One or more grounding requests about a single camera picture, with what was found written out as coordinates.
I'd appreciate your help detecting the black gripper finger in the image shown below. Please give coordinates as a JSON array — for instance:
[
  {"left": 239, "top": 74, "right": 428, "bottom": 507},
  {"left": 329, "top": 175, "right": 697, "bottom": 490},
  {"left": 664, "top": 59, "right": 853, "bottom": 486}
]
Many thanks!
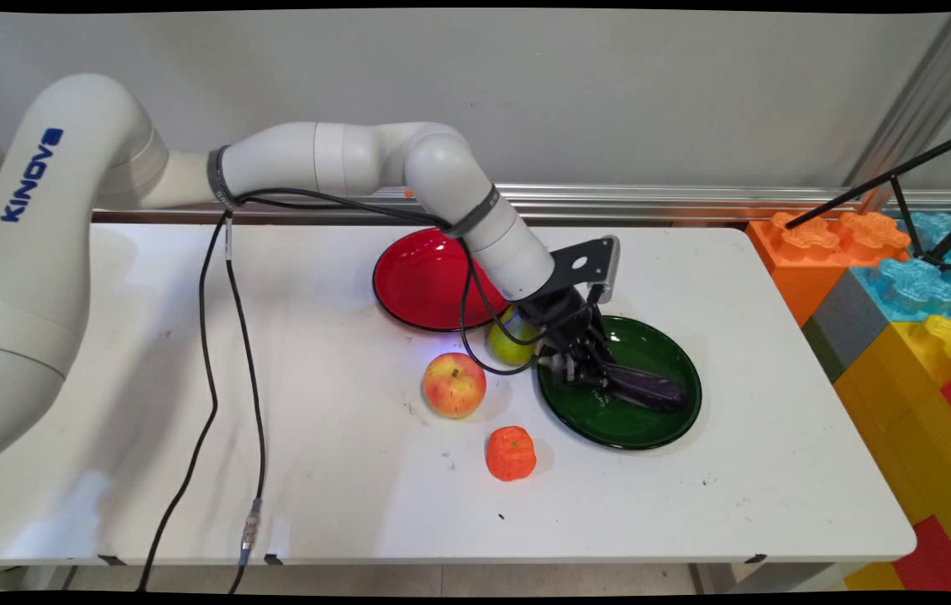
[
  {"left": 549, "top": 349, "right": 590, "bottom": 389},
  {"left": 586, "top": 334, "right": 616, "bottom": 383}
]

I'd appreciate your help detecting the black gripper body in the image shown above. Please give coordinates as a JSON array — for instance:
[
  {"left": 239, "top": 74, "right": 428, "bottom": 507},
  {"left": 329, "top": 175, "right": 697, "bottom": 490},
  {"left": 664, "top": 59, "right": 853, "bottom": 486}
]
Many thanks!
[{"left": 516, "top": 284, "right": 612, "bottom": 364}]

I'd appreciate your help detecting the purple toy eggplant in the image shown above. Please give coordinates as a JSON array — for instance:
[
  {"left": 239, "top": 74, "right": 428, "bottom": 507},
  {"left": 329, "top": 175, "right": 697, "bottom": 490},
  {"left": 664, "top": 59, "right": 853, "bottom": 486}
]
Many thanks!
[{"left": 541, "top": 353, "right": 689, "bottom": 413}]

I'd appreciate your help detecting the green toy pear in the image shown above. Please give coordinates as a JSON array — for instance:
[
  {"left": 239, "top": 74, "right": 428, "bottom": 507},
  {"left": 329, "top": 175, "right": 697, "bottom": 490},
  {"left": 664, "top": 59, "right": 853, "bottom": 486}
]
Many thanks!
[{"left": 487, "top": 306, "right": 540, "bottom": 367}]

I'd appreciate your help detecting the dark green plate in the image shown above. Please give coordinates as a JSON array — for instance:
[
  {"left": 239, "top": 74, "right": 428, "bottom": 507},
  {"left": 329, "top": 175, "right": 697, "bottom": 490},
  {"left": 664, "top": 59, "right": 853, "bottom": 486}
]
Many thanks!
[{"left": 537, "top": 315, "right": 704, "bottom": 451}]

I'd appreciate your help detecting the orange toy tangerine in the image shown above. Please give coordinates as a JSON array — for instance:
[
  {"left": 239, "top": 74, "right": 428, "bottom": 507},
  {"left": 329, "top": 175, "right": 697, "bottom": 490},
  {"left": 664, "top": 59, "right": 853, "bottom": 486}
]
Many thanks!
[{"left": 486, "top": 425, "right": 538, "bottom": 482}]

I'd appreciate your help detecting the red yellow toy apple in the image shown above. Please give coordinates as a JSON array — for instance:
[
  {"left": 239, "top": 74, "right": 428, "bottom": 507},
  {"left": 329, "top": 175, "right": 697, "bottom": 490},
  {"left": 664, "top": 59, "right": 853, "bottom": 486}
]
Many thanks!
[{"left": 422, "top": 352, "right": 488, "bottom": 419}]

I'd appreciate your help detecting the red plate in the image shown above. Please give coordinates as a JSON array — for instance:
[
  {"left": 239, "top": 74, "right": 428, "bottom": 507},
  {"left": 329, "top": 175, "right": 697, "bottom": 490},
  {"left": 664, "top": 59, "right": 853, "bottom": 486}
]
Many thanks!
[{"left": 373, "top": 227, "right": 512, "bottom": 333}]

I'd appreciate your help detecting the orange giant building block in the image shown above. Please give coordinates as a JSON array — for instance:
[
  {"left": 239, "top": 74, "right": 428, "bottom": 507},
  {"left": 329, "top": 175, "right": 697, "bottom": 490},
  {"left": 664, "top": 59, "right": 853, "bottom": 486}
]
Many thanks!
[{"left": 746, "top": 211, "right": 913, "bottom": 329}]

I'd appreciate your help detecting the grey giant building block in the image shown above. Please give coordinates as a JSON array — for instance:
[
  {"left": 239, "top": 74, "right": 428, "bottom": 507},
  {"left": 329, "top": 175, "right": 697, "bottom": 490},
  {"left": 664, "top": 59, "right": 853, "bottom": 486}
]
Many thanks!
[{"left": 801, "top": 269, "right": 892, "bottom": 384}]

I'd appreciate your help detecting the yellow giant building block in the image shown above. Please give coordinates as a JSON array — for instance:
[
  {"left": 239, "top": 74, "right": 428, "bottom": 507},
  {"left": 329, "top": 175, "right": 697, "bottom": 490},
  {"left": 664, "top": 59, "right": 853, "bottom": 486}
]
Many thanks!
[{"left": 833, "top": 314, "right": 951, "bottom": 592}]

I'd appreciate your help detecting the blue giant building block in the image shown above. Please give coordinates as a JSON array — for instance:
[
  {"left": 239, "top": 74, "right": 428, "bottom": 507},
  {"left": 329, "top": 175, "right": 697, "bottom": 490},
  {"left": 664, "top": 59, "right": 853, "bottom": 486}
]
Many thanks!
[{"left": 849, "top": 212, "right": 951, "bottom": 324}]

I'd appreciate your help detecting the black tripod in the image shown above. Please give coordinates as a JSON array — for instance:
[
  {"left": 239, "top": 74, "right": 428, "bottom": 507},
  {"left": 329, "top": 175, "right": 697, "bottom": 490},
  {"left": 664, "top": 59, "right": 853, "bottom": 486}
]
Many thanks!
[{"left": 785, "top": 122, "right": 951, "bottom": 275}]

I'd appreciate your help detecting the red giant building block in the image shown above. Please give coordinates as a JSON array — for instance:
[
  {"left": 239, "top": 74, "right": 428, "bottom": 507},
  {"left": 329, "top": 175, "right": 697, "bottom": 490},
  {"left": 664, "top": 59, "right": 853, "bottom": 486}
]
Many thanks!
[{"left": 891, "top": 353, "right": 951, "bottom": 593}]

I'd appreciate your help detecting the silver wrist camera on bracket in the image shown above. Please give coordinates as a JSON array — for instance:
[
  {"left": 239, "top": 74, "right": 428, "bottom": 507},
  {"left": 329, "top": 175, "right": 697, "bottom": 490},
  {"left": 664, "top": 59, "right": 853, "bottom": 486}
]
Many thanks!
[{"left": 546, "top": 236, "right": 621, "bottom": 305}]

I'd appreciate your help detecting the aluminium rail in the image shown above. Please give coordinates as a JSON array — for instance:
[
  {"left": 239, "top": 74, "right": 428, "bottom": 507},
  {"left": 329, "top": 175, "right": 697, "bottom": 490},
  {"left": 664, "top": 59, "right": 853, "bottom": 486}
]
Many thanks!
[{"left": 0, "top": 175, "right": 951, "bottom": 224}]

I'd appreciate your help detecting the grey table leg frame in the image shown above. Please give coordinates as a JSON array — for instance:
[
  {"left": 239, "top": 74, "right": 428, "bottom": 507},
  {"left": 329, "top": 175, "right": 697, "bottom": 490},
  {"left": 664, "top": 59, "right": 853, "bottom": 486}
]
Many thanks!
[{"left": 688, "top": 562, "right": 848, "bottom": 594}]

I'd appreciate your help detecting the black cable with metal connector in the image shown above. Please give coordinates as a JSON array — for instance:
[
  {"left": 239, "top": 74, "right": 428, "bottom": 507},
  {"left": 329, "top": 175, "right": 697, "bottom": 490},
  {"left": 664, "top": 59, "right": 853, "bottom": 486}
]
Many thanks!
[{"left": 222, "top": 188, "right": 540, "bottom": 594}]

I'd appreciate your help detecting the plain black cable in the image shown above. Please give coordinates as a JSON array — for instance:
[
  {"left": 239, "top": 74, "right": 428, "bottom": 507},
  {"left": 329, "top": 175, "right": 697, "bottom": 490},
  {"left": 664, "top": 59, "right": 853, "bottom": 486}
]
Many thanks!
[{"left": 135, "top": 188, "right": 540, "bottom": 593}]

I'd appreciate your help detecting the slanted aluminium post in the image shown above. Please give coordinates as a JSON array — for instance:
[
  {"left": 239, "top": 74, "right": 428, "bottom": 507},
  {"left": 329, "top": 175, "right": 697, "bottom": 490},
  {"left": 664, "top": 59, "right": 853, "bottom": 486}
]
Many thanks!
[{"left": 843, "top": 12, "right": 951, "bottom": 191}]

